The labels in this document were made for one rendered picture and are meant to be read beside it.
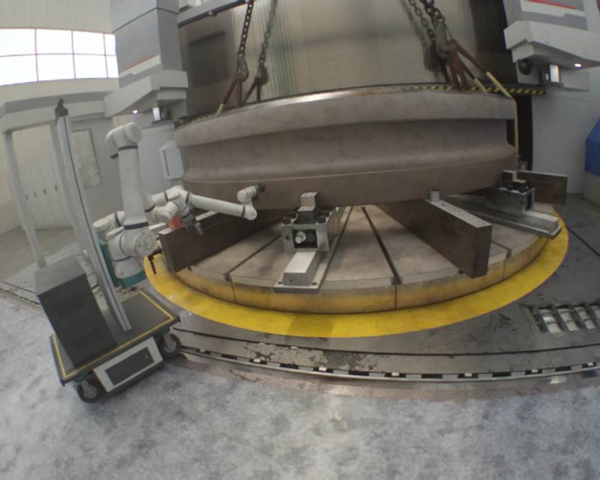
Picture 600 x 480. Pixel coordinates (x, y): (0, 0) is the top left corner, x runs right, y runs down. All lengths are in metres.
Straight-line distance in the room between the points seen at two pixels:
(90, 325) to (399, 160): 2.57
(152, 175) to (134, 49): 3.33
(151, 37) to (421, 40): 4.56
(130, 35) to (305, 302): 5.41
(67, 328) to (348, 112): 2.43
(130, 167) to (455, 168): 2.45
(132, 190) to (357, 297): 1.66
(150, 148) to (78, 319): 6.28
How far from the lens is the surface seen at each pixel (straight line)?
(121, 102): 5.63
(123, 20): 6.48
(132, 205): 1.78
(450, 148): 2.96
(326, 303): 2.37
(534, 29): 4.31
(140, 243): 1.75
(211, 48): 6.80
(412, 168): 2.61
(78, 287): 1.96
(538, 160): 6.36
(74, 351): 2.10
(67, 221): 9.55
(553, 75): 5.21
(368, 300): 2.34
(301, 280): 2.09
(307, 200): 2.43
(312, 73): 5.85
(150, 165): 8.00
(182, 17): 7.27
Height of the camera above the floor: 1.40
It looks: 21 degrees down
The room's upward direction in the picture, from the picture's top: 8 degrees counter-clockwise
